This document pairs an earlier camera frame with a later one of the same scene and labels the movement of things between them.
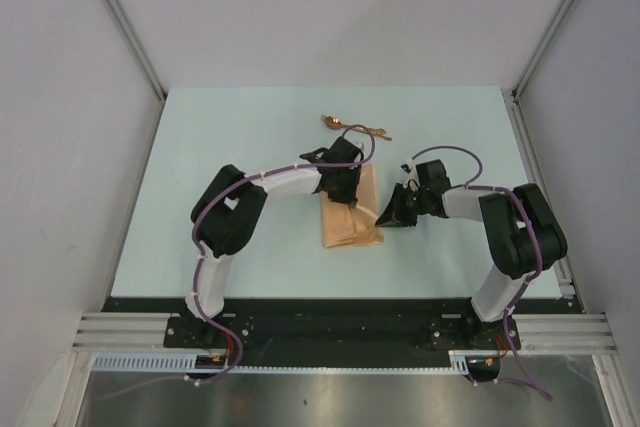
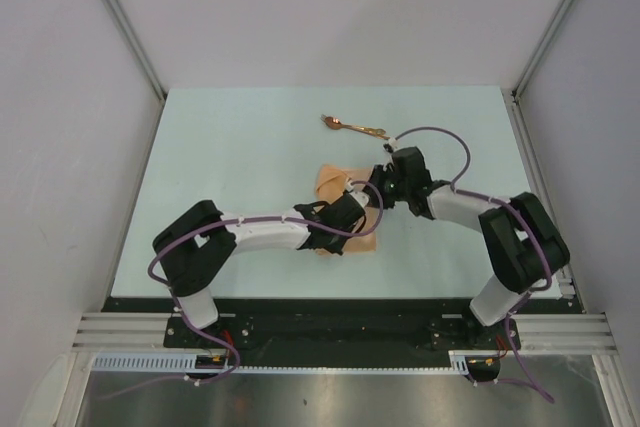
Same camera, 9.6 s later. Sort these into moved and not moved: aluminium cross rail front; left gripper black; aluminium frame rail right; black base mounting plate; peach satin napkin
Moved: peach satin napkin; left gripper black
Not moved: black base mounting plate; aluminium cross rail front; aluminium frame rail right
